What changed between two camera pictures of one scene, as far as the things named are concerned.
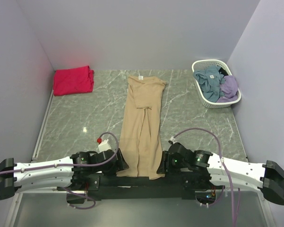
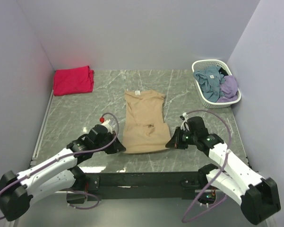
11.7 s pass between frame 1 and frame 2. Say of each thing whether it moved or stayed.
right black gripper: moved
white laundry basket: stayed
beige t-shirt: moved
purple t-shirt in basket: stayed
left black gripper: moved
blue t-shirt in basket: stayed
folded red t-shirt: stayed
